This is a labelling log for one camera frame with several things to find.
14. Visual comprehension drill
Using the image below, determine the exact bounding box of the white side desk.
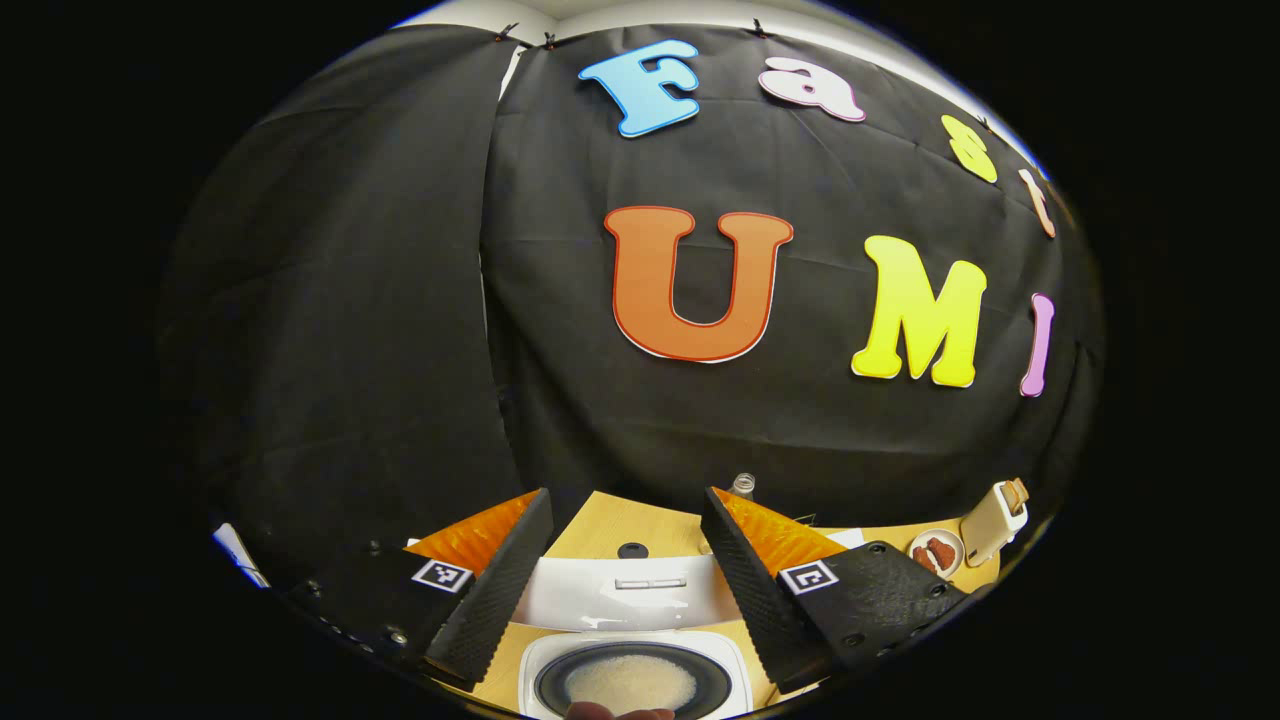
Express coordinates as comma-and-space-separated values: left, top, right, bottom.
215, 523, 271, 589

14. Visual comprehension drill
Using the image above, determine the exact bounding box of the white round plate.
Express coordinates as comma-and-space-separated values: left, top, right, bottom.
908, 528, 966, 581

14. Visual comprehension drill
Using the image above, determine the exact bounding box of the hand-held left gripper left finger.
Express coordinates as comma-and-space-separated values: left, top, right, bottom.
285, 488, 554, 691

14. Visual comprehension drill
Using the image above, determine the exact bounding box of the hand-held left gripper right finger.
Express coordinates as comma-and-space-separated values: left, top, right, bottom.
700, 487, 969, 694

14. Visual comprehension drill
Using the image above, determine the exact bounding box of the white rice cooker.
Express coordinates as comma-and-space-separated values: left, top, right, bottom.
515, 542, 753, 720

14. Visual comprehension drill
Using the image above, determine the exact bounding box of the black backdrop cloth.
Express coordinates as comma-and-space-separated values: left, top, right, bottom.
155, 22, 1106, 581

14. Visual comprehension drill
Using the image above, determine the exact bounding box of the white rice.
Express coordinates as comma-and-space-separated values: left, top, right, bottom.
563, 653, 698, 713

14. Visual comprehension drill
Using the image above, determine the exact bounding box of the white toaster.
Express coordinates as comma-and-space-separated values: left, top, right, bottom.
960, 478, 1031, 569

